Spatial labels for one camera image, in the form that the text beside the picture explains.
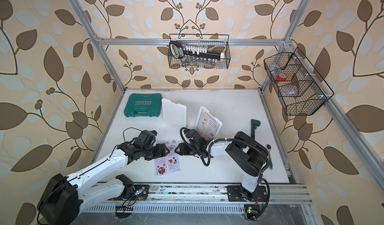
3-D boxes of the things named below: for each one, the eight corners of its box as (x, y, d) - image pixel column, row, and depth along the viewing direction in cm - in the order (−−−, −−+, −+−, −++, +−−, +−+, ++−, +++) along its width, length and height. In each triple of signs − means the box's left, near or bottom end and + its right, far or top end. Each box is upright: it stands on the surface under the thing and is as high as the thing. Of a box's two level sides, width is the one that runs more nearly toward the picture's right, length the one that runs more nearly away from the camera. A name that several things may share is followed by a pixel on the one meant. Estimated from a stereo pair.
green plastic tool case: (125, 117, 106) (122, 113, 102) (132, 97, 118) (130, 93, 114) (160, 117, 106) (158, 113, 102) (163, 97, 118) (162, 93, 114)
